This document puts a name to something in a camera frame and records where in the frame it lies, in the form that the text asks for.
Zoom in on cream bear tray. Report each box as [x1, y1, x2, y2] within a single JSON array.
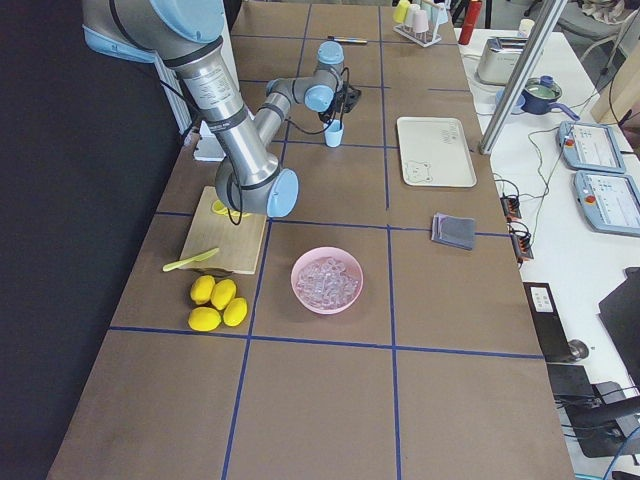
[[396, 117, 477, 188]]

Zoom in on yellow lemon upper left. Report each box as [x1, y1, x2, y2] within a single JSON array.
[[189, 275, 216, 305]]

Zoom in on red bottle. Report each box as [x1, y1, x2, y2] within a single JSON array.
[[458, 0, 482, 45]]

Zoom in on lower teach pendant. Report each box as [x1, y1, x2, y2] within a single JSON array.
[[573, 170, 639, 237]]

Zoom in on clear ice cubes pile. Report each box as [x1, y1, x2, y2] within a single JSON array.
[[294, 257, 361, 311]]

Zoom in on yellow plastic knife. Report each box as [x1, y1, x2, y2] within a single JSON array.
[[162, 247, 219, 272]]

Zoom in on upper teach pendant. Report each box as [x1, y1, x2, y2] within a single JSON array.
[[558, 121, 626, 174]]

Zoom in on blue bowl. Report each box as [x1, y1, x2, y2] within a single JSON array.
[[493, 88, 527, 116]]

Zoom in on white cup rack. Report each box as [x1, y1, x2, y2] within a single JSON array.
[[393, 0, 450, 48]]

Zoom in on pink cup on rack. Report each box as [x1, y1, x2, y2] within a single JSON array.
[[406, 9, 429, 35]]

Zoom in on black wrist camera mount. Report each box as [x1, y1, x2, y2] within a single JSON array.
[[335, 83, 362, 114]]

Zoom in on blue saucepan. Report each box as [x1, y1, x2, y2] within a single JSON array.
[[522, 75, 580, 121]]

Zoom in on aluminium frame post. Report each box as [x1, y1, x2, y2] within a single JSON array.
[[478, 0, 568, 155]]

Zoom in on yellow lemon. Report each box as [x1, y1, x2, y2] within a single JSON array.
[[223, 297, 248, 327], [188, 306, 222, 332], [210, 279, 237, 310], [189, 275, 216, 305]]

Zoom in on yellow lemon lower left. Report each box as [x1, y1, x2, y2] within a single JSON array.
[[188, 306, 222, 332]]

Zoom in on yellow cup on rack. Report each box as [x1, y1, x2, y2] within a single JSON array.
[[393, 0, 411, 24]]

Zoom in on lemon slices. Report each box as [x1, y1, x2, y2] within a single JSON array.
[[211, 200, 250, 219]]

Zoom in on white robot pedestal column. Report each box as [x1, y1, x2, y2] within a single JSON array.
[[194, 120, 226, 162]]

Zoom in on yellow lemon upper right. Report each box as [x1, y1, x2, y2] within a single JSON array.
[[210, 279, 237, 310]]

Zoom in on yellow lemon lower right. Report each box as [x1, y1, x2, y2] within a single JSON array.
[[223, 297, 248, 327]]

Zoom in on teach pendant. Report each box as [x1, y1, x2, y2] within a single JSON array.
[[573, 170, 639, 237], [558, 121, 626, 174]]

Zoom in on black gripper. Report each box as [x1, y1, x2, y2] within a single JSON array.
[[319, 103, 343, 131]]

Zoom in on light blue plastic cup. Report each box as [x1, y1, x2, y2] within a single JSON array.
[[324, 120, 344, 148]]

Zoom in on cream toaster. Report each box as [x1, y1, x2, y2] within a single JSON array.
[[476, 37, 527, 86]]

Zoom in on grey folded cloth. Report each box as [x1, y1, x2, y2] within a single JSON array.
[[431, 212, 476, 250]]

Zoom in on pink bowl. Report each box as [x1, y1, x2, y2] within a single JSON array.
[[290, 246, 364, 315]]

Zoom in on wooden cutting board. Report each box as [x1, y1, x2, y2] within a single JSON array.
[[180, 186, 266, 275]]

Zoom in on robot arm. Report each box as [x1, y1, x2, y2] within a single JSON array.
[[82, 0, 344, 218]]

